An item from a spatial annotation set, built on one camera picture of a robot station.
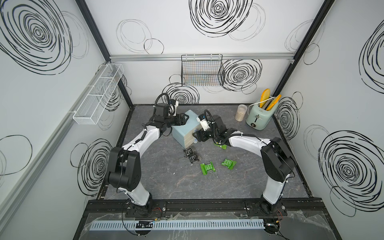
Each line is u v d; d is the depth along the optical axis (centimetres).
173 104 77
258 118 96
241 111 105
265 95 99
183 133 84
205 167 86
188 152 92
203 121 81
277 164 48
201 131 80
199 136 81
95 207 75
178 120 77
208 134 78
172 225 77
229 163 89
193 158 90
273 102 97
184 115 80
